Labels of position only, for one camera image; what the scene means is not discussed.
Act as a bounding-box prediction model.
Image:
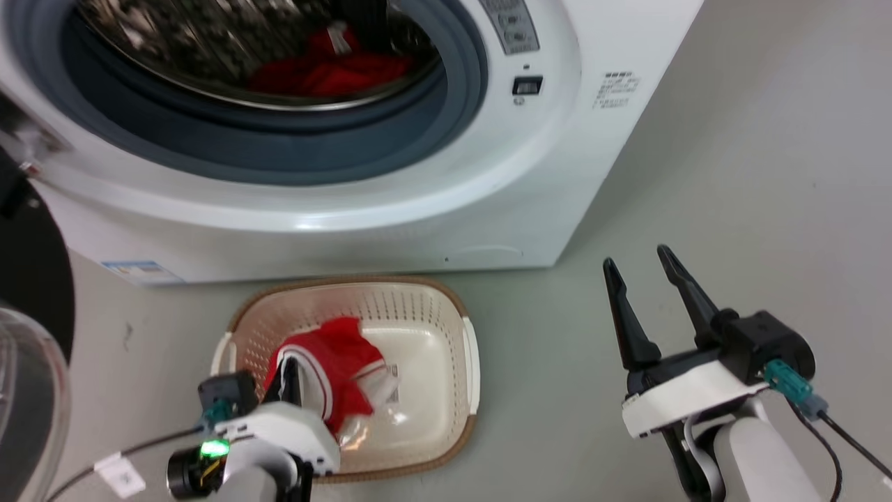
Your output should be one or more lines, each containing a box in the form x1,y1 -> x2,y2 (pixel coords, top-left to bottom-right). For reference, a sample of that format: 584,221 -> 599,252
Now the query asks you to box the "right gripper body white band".
622,347 -> 769,441

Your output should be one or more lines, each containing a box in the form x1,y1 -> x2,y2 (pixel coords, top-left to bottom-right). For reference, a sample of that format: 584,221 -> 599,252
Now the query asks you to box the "cream plastic laundry basket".
211,276 -> 482,484

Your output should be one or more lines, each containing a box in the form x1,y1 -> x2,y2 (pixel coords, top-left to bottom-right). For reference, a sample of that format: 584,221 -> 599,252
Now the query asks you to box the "blue white energy sticker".
100,261 -> 186,286

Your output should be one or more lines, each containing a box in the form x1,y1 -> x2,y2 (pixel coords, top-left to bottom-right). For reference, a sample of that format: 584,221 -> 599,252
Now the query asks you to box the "red white-trimmed garment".
263,317 -> 401,436

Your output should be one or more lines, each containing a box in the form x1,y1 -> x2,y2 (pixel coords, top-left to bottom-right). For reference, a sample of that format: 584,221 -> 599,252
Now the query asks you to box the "grey instruction panel sticker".
479,0 -> 541,56

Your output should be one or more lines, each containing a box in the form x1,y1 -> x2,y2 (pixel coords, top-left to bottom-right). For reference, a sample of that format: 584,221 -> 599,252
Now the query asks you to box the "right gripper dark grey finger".
656,244 -> 721,348
603,257 -> 662,372

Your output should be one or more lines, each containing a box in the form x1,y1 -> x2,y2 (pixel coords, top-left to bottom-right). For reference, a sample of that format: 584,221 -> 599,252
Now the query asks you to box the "white front-load washing machine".
0,0 -> 705,287

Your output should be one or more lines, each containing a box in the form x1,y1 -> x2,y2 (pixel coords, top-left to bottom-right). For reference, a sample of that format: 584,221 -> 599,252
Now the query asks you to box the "black cable with teal plug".
762,359 -> 892,502

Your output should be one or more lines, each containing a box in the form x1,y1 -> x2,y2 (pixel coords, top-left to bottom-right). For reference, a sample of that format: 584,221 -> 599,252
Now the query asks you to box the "black cable with white tag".
43,400 -> 234,502

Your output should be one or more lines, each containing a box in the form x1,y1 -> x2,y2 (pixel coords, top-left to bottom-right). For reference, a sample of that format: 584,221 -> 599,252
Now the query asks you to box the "small printed text label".
592,70 -> 643,110

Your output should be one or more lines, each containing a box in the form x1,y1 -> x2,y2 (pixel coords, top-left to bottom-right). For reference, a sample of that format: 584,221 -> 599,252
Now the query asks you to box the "black glass washing machine door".
0,91 -> 76,502

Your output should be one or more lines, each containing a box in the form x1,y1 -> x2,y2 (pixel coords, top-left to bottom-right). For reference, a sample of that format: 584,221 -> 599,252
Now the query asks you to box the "red garment with white tag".
247,23 -> 419,99

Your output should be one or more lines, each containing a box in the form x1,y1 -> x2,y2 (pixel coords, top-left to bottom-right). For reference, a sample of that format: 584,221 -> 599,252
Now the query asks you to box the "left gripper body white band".
224,400 -> 342,480

